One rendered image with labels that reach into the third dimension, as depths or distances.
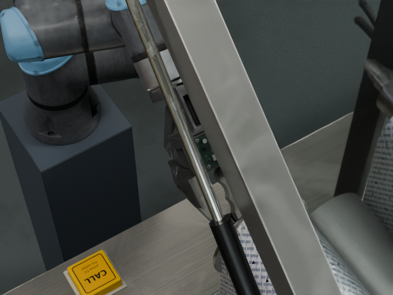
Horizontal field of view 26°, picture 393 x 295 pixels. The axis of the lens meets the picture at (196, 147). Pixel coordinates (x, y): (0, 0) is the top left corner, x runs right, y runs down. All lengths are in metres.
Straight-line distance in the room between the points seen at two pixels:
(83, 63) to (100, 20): 0.38
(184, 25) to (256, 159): 0.09
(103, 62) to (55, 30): 0.39
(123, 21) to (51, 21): 0.13
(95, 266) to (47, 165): 0.25
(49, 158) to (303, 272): 1.17
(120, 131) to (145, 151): 1.08
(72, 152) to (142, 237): 0.24
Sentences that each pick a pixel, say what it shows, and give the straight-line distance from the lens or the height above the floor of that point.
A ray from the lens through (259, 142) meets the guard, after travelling 0.50.
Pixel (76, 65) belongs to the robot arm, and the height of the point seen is 1.09.
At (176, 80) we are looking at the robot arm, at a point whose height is 1.42.
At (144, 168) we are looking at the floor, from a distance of 2.71.
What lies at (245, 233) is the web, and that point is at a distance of 1.07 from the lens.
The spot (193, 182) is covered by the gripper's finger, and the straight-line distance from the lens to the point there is 1.11.
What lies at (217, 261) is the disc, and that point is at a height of 1.25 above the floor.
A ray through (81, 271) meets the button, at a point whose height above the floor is 0.92.
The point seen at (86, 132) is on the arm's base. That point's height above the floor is 0.91.
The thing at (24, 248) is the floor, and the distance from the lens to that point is 2.60.
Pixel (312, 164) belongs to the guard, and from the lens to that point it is 0.53.
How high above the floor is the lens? 2.23
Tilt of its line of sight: 54 degrees down
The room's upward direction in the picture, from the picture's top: straight up
